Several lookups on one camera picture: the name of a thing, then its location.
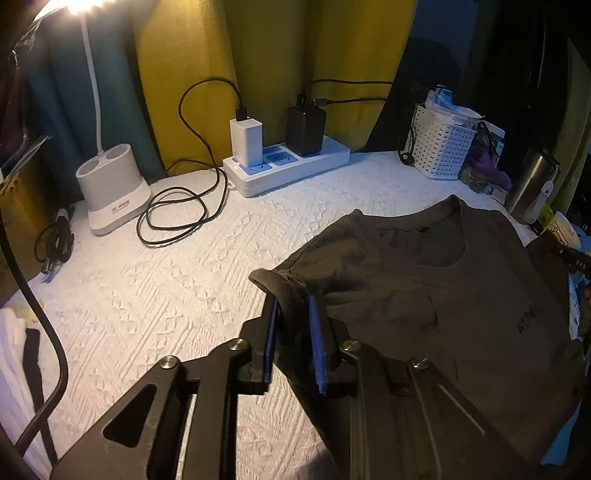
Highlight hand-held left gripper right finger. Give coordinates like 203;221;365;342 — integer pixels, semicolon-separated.
307;295;568;480

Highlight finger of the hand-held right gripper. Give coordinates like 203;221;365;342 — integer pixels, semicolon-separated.
551;240;591;274

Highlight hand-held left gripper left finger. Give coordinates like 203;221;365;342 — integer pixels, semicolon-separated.
48;295;282;480

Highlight brown printed t-shirt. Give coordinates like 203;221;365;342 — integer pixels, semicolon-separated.
249;195;587;480

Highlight white cartoon mug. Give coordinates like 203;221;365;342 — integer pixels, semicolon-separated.
545;211;583;252

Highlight steel thermos bottle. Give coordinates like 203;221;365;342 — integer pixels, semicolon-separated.
505;148;561;225

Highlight narrow yellow curtain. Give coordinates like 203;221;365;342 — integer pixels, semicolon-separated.
551;41;591;217

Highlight purple bag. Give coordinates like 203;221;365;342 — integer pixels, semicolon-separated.
462;138;513;190

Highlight printed paper packet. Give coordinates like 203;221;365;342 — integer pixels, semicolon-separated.
478;121;506;155

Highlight white power strip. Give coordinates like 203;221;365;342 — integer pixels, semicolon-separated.
222;135;351;198

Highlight white perforated plastic basket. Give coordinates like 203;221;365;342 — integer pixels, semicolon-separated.
410;104;477;181

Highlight white charger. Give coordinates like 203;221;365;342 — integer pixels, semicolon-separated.
230;117;265;169

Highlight dark glass window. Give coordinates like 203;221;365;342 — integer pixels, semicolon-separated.
369;0;573;153

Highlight blue white packets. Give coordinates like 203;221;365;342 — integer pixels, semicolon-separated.
424;88;485;127

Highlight black charger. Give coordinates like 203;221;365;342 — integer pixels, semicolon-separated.
285;95;328;158

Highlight white desk lamp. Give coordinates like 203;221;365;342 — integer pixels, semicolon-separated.
34;0;152;236

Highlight white pillow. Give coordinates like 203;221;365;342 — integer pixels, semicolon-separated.
0;307;56;467

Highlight wide yellow curtain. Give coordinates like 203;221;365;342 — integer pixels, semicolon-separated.
131;0;419;176

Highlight teal curtain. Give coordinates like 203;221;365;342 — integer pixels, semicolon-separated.
21;0;167;204

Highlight black looped cord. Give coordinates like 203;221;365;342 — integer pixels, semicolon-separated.
399;124;417;165

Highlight black braided cable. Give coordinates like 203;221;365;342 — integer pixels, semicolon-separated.
0;203;70;457

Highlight black coiled charging cable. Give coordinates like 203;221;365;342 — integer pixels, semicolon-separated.
137;79;250;246

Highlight black strap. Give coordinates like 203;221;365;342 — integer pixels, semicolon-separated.
24;328;58;462

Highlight black bundled cord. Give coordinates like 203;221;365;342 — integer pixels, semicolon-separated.
34;208;75;282

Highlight black thin charger cable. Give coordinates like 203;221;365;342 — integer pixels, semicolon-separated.
300;79;393;108

